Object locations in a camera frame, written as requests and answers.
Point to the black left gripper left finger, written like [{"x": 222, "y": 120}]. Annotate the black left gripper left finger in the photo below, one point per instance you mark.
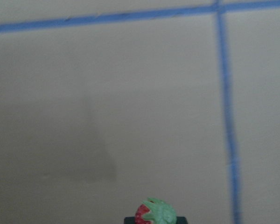
[{"x": 129, "y": 220}]

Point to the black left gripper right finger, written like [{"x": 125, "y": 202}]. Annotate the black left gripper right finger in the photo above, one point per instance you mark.
[{"x": 181, "y": 220}]

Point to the red strawberry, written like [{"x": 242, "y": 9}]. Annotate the red strawberry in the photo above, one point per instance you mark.
[{"x": 155, "y": 211}]

